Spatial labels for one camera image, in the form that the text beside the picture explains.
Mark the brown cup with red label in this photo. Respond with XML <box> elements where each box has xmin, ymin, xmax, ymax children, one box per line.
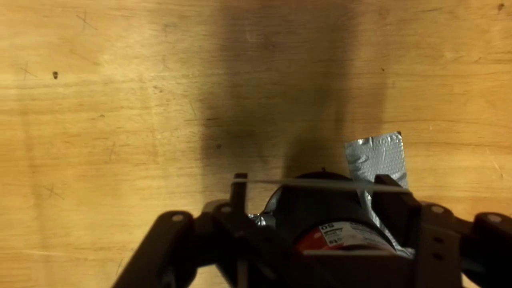
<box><xmin>264</xmin><ymin>169</ymin><xmax>416</xmax><ymax>261</ymax></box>

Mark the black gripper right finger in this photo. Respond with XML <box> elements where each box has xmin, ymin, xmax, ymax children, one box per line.
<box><xmin>371</xmin><ymin>173</ymin><xmax>424</xmax><ymax>288</ymax></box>

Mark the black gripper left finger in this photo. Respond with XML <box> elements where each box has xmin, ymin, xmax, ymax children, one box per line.
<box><xmin>211</xmin><ymin>171</ymin><xmax>278</xmax><ymax>288</ymax></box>

